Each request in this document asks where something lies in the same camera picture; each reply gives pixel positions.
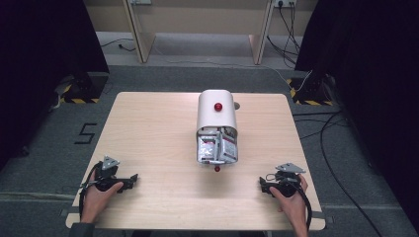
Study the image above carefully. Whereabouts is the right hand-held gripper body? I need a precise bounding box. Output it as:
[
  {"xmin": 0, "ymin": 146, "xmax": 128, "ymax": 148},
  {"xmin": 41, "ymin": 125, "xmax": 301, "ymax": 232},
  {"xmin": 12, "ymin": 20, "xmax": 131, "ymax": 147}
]
[{"xmin": 265, "ymin": 162, "xmax": 307, "ymax": 198}]

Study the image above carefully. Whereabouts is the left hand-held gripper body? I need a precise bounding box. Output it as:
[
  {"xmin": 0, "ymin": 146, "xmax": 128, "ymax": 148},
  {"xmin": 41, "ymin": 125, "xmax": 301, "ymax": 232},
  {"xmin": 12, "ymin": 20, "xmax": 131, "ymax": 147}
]
[{"xmin": 88, "ymin": 155, "xmax": 133, "ymax": 194}]

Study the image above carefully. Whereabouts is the person's left hand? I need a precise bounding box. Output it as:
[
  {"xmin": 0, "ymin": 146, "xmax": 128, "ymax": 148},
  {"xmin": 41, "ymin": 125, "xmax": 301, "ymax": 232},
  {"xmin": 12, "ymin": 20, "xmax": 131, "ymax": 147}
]
[{"xmin": 80, "ymin": 170, "xmax": 125, "ymax": 225}]

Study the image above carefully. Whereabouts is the person's right hand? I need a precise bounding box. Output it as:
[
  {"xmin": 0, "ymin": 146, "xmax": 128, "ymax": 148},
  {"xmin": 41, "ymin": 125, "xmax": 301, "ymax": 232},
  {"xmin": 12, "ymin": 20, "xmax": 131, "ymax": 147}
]
[{"xmin": 269, "ymin": 174, "xmax": 309, "ymax": 229}]

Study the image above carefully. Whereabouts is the silver packet with red label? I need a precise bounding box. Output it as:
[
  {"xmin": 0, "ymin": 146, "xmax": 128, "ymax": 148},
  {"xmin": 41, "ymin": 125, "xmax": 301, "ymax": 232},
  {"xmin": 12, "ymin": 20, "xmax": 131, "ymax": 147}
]
[
  {"xmin": 219, "ymin": 135, "xmax": 239, "ymax": 163},
  {"xmin": 197, "ymin": 133, "xmax": 218, "ymax": 163}
]

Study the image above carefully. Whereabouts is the white box with red knobs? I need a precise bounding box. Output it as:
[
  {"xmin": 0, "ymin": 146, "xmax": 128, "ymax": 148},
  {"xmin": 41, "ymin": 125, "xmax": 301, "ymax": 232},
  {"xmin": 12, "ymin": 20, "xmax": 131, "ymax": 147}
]
[{"xmin": 196, "ymin": 89, "xmax": 239, "ymax": 174}]

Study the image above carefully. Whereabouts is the stand base with striped tape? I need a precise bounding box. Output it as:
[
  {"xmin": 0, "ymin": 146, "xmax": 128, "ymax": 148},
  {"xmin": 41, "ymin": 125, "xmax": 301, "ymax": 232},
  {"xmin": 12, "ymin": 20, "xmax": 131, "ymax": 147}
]
[
  {"xmin": 286, "ymin": 74, "xmax": 336, "ymax": 107},
  {"xmin": 52, "ymin": 71, "xmax": 111, "ymax": 105}
]

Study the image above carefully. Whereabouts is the black curtain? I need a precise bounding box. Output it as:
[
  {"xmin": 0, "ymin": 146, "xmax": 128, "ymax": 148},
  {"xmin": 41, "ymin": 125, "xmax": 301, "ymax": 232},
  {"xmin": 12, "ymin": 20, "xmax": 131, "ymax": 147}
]
[
  {"xmin": 294, "ymin": 0, "xmax": 419, "ymax": 225},
  {"xmin": 0, "ymin": 0, "xmax": 111, "ymax": 172}
]

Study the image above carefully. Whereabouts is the light wooden desk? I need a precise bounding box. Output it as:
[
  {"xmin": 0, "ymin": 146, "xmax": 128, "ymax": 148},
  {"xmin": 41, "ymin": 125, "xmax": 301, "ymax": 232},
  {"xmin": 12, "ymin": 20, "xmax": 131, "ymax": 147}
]
[{"xmin": 122, "ymin": 0, "xmax": 277, "ymax": 66}]

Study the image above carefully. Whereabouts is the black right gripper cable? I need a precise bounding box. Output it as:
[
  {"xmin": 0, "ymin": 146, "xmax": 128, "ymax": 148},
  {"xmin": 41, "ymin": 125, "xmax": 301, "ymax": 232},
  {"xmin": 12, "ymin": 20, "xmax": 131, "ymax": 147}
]
[{"xmin": 294, "ymin": 180, "xmax": 313, "ymax": 231}]

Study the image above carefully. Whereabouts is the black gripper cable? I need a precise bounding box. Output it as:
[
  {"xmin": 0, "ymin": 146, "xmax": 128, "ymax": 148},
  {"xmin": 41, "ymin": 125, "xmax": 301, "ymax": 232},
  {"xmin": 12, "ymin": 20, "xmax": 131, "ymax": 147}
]
[
  {"xmin": 294, "ymin": 180, "xmax": 313, "ymax": 231},
  {"xmin": 78, "ymin": 161, "xmax": 104, "ymax": 222}
]

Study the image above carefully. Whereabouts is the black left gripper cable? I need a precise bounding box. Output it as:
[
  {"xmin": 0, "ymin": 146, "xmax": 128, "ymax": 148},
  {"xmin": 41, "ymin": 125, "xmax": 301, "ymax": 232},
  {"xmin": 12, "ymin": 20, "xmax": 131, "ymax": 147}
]
[{"xmin": 78, "ymin": 161, "xmax": 104, "ymax": 222}]

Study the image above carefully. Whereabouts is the long black floor cable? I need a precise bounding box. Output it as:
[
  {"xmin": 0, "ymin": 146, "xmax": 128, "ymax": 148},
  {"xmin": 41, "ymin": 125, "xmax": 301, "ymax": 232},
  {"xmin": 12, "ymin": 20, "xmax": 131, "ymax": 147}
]
[{"xmin": 292, "ymin": 110, "xmax": 384, "ymax": 237}]

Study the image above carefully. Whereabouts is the white floor cable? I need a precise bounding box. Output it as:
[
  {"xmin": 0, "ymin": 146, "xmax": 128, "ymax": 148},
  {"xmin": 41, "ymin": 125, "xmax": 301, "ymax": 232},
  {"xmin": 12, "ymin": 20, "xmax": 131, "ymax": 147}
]
[{"xmin": 153, "ymin": 45, "xmax": 314, "ymax": 85}]

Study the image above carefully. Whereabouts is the short black floor cable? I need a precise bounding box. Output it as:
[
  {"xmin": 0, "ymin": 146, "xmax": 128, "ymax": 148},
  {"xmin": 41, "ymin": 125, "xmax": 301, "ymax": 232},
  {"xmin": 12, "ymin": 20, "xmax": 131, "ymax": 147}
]
[{"xmin": 100, "ymin": 38, "xmax": 136, "ymax": 53}]

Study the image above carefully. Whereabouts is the bundle of black socket cables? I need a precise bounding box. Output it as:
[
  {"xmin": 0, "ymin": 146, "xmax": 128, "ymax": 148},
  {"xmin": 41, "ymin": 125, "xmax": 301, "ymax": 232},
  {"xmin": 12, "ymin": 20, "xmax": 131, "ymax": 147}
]
[{"xmin": 266, "ymin": 2, "xmax": 302, "ymax": 66}]

